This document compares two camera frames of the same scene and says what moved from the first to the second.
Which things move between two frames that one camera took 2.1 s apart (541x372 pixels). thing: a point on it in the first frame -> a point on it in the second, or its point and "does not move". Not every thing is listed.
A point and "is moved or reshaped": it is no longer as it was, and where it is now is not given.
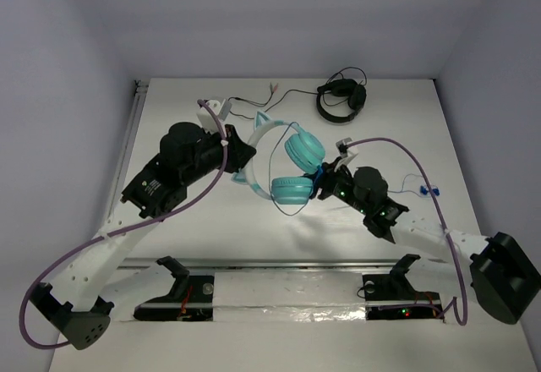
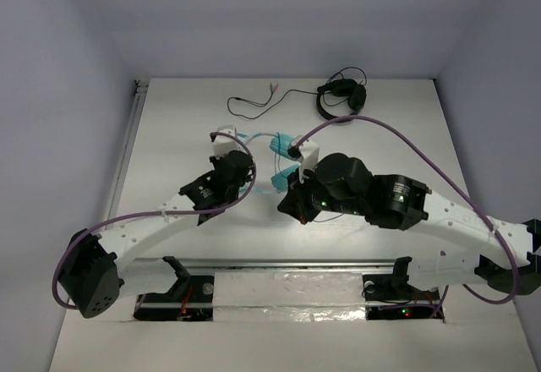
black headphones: (342, 87) does not move
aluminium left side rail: (139, 89) does not move
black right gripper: (328, 177) -> (294, 203)
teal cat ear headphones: (304, 154) is moved or reshaped
